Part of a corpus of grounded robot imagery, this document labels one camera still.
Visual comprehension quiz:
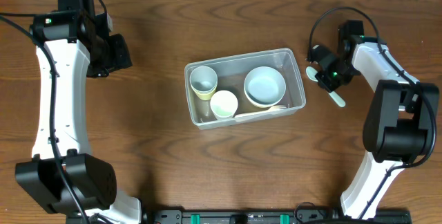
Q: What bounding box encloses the mint green plastic spoon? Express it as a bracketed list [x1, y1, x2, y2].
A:
[305, 66, 346, 108]

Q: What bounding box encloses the pink plastic fork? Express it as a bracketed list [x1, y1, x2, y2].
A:
[235, 105, 286, 118]

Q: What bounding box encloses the grey plastic bowl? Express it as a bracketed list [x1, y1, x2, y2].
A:
[244, 66, 287, 104]

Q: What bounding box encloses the yellow plastic bowl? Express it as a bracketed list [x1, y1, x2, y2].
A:
[245, 93, 278, 108]

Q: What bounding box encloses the grey plastic cup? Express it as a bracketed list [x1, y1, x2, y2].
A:
[190, 66, 218, 93]

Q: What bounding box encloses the yellow plastic cup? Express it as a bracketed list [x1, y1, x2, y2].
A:
[192, 86, 217, 101]

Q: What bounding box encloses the clear plastic container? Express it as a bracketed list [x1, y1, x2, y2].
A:
[184, 48, 306, 129]

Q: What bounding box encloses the cream white plastic cup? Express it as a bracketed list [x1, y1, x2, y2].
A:
[210, 91, 238, 120]

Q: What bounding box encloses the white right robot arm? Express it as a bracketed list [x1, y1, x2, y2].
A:
[307, 20, 439, 220]

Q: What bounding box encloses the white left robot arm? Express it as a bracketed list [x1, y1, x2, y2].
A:
[15, 0, 142, 223]

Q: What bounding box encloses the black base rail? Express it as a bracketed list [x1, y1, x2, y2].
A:
[65, 209, 412, 224]

